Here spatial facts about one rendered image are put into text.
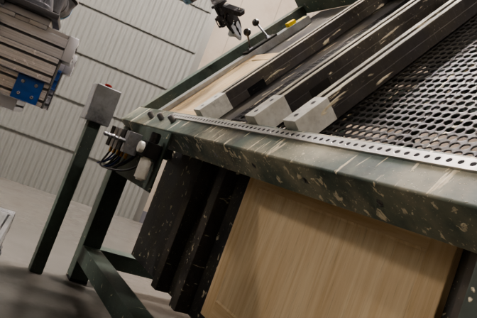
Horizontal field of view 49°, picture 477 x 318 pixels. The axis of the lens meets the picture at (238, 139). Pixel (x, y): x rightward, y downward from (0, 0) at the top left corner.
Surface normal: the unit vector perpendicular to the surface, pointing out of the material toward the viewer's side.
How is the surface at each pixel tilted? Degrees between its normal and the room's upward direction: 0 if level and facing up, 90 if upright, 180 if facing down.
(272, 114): 90
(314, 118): 90
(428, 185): 53
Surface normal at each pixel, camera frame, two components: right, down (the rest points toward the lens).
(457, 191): -0.45, -0.83
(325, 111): 0.45, 0.10
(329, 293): -0.82, -0.34
